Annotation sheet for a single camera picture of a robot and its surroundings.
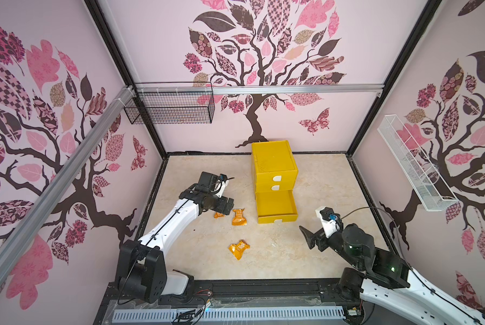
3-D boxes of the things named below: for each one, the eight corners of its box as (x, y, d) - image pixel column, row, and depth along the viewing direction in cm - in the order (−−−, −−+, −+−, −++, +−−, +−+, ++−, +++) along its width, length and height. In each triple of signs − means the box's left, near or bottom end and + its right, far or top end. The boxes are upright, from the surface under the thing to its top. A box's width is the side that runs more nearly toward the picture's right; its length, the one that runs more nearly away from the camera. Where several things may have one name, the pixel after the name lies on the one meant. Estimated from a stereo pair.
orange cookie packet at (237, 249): (226, 250, 86) (226, 248, 85) (238, 237, 90) (238, 235, 88) (238, 261, 83) (238, 259, 82) (250, 247, 87) (250, 245, 85)
